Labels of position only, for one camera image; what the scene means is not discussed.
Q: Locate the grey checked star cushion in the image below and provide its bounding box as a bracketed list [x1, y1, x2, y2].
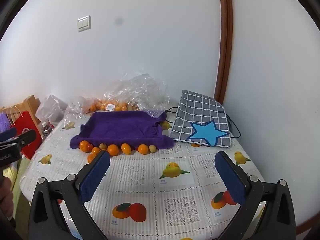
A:
[170, 89, 231, 148]

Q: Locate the person's left hand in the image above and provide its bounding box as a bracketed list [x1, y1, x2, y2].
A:
[0, 177, 14, 218]

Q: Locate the orange mandarin one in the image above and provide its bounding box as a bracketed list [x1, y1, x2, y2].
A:
[79, 140, 93, 153]

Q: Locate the white plastic bag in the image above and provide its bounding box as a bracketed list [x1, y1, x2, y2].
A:
[35, 94, 67, 125]

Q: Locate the purple towel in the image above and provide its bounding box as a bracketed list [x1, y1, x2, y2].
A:
[70, 111, 175, 150]

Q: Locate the white wall switch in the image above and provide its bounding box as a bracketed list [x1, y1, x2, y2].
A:
[77, 15, 91, 32]

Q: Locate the cardboard box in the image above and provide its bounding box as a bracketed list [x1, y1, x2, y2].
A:
[1, 95, 41, 125]

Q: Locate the oval orange kumquat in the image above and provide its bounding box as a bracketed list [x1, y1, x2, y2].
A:
[121, 143, 132, 155]

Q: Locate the small clear plastic bag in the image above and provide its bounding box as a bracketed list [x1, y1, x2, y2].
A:
[63, 96, 91, 129]

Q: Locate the orange mandarin three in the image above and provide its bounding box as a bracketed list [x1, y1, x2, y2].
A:
[107, 144, 119, 156]

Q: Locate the orange mandarin two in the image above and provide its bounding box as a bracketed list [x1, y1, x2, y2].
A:
[91, 147, 101, 155]

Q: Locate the brown door frame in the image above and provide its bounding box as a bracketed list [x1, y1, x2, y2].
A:
[214, 0, 233, 104]

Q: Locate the clear plastic fruit bag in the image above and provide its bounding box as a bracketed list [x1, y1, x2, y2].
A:
[87, 73, 170, 118]

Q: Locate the orange mandarin four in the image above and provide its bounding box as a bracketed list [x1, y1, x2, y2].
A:
[137, 144, 149, 155]

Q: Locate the black cable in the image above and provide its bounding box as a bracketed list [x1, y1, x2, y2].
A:
[164, 106, 241, 139]

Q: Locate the red paper gift bag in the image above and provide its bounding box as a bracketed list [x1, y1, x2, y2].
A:
[12, 111, 42, 159]

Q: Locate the small pale longan fruit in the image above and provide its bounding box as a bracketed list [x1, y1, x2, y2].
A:
[99, 144, 107, 150]

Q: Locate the pale longan fruit two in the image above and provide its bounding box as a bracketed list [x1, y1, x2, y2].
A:
[149, 145, 157, 153]

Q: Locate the orange mandarin five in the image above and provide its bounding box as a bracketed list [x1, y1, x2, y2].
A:
[87, 153, 97, 164]

